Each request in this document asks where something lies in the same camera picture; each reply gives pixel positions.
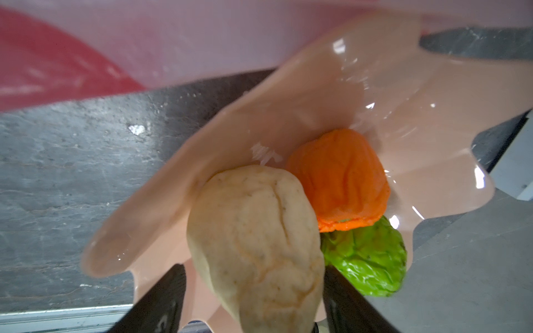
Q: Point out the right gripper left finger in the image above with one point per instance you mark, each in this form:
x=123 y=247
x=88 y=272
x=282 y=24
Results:
x=159 y=310

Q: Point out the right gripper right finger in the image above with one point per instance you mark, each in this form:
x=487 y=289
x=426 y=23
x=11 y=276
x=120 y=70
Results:
x=347 y=310

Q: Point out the green fake fruit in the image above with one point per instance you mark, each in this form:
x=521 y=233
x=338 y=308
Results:
x=373 y=258

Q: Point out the beige fake fruit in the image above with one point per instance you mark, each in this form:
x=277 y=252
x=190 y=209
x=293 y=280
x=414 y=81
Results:
x=255 y=242

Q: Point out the orange fake tangerine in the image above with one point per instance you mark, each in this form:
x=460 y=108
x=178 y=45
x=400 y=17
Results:
x=343 y=178

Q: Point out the pink scalloped bowl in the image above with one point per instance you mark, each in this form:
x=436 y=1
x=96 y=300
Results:
x=420 y=111

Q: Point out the pink plastic bag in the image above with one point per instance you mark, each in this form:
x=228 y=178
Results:
x=55 y=51

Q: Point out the white digital timer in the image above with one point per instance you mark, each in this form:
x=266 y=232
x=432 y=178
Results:
x=512 y=173

